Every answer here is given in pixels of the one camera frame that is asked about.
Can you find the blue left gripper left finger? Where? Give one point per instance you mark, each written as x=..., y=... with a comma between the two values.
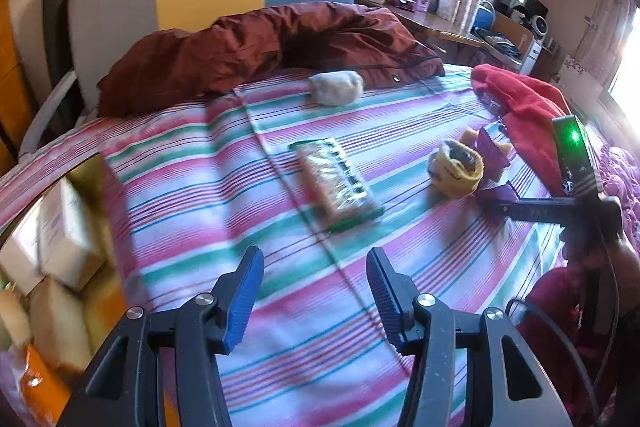
x=236, y=294

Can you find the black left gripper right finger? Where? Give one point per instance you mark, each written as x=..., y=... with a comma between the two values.
x=393, y=294

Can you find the clear cracker pack green ends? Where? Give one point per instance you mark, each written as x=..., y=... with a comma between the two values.
x=344, y=196

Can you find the yellow sock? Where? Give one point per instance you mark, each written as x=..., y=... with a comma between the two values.
x=455, y=169

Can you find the white box blue print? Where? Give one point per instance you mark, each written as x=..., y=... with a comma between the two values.
x=69, y=249

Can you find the large yellow sponge block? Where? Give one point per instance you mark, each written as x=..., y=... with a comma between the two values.
x=56, y=317

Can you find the beige sock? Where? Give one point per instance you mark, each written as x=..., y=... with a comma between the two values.
x=336, y=88

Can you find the white cardboard box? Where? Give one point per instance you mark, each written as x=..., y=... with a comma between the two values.
x=20, y=253

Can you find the wooden desk with clutter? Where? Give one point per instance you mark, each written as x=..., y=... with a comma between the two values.
x=454, y=21

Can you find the person's right hand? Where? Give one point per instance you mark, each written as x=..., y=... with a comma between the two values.
x=617, y=254

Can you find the purple ribbon bow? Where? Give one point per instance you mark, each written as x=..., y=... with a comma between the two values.
x=499, y=195

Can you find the red cloth garment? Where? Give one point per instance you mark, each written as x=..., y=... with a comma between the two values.
x=529, y=106

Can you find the magenta fleece garment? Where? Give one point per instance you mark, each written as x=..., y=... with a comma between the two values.
x=557, y=294

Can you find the striped bed sheet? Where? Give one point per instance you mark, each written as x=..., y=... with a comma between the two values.
x=205, y=181

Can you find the gold metal tray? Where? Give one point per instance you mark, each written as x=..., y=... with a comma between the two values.
x=32, y=393

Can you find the dark red jacket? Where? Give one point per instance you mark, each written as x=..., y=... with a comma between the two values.
x=174, y=66

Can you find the orange wooden wardrobe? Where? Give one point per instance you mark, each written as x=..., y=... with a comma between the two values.
x=17, y=102

